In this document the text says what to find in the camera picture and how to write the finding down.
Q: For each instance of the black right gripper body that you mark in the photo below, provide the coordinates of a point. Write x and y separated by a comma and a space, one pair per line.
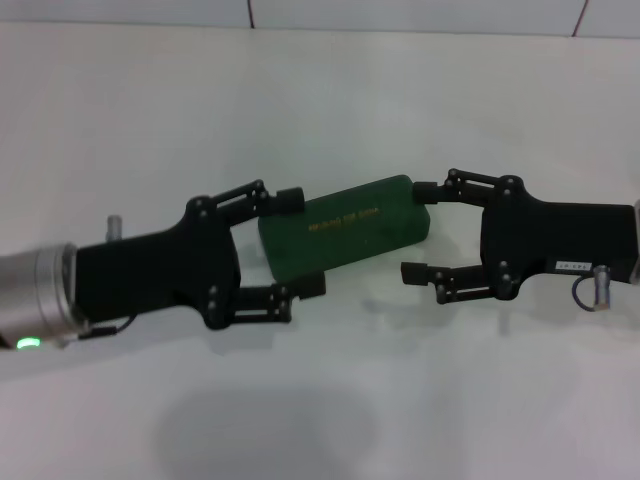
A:
550, 235

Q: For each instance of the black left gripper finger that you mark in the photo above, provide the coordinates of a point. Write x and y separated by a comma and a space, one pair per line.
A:
255, 300
290, 201

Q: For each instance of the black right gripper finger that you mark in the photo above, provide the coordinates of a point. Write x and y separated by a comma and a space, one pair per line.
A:
460, 285
460, 192

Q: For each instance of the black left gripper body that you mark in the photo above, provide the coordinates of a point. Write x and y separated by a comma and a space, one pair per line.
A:
150, 275

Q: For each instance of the green glasses case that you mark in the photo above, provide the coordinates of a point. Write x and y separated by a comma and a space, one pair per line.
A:
345, 230

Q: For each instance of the silver port stub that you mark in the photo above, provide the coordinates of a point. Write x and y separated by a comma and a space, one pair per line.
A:
115, 227
601, 287

